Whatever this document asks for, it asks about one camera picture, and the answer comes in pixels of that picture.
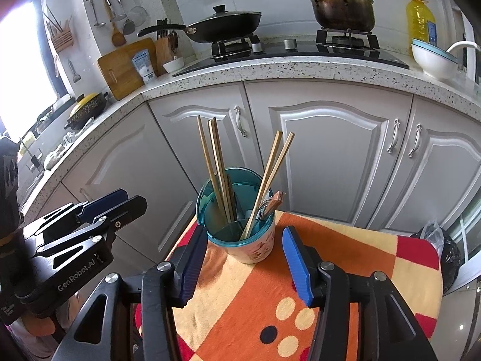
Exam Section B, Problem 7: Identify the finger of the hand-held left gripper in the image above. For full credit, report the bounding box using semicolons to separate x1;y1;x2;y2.
32;196;148;259
23;189;129;244

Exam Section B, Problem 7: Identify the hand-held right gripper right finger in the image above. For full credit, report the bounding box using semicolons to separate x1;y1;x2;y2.
282;226;438;361

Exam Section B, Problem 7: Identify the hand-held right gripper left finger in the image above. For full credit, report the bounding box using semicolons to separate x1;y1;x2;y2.
51;226;208;361

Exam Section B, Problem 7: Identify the floral utensil holder teal inside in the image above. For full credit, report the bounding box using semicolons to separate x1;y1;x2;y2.
196;167;276;264

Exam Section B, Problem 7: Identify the metal spoon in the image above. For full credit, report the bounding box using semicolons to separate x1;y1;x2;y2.
257;196;273;219

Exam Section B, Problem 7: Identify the wooden chopstick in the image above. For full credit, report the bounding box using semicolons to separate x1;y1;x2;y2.
196;116;228;224
240;131;283;240
244;132;296;240
226;174;237;219
208;119;231;223
213;117;237;222

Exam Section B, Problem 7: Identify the grey cabinet door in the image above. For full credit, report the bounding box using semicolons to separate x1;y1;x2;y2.
379;96;481;236
244;81;414;230
61;103;199;276
147;85;264;183

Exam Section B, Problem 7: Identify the crumpled white cloth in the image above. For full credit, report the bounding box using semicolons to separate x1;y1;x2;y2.
44;143;73;170

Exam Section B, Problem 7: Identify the orange red patterned table cloth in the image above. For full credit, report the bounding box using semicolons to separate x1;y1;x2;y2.
133;211;442;361

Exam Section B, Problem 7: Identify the pot with yellow lid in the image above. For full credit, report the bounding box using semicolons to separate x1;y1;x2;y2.
64;92;109;130

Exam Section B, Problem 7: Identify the white packet blue label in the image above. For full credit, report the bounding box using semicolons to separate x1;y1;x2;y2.
131;50;157;85

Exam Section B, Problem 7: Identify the black trash bag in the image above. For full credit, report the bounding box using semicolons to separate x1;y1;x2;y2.
411;221;462;296

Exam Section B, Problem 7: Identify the small white bowl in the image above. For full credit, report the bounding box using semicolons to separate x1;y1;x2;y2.
162;56;185;74

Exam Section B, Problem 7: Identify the wooden knife block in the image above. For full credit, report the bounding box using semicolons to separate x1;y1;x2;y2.
155;19;178;76

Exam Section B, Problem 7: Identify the wooden spatula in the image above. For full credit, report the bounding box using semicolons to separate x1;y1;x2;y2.
101;0;126;48

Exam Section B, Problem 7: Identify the metal spatula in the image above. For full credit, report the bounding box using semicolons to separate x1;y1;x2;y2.
121;0;137;35

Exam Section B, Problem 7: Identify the metal strainer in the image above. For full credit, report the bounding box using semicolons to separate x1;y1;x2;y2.
112;0;129;23

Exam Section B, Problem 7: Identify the metal ladle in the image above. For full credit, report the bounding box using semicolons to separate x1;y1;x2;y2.
88;0;106;28

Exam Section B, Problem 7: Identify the black frying pan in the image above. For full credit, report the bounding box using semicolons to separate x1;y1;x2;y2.
137;12;262;44

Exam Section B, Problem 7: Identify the black gas hob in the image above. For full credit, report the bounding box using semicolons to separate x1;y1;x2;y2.
173;28;410;78

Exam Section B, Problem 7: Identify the glass pan lid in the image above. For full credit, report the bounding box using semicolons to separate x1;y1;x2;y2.
187;5;262;27

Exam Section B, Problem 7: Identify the white bowl blue rim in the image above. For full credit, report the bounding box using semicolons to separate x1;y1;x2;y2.
411;39;460;81

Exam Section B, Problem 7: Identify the dark cooking pot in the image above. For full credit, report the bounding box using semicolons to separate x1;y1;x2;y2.
309;0;375;32

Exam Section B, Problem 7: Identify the yellow oil bottle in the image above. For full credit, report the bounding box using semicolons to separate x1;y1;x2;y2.
406;0;437;55

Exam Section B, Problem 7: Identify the white faucet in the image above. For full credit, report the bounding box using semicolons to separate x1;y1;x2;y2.
446;41;481;56

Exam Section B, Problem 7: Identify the silver cabinet door handle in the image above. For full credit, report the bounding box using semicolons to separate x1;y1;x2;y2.
409;123;422;159
387;118;400;155
235;106;247;137

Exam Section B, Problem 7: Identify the wooden wall chopstick rack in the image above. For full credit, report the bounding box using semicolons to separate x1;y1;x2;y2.
43;5;73;53

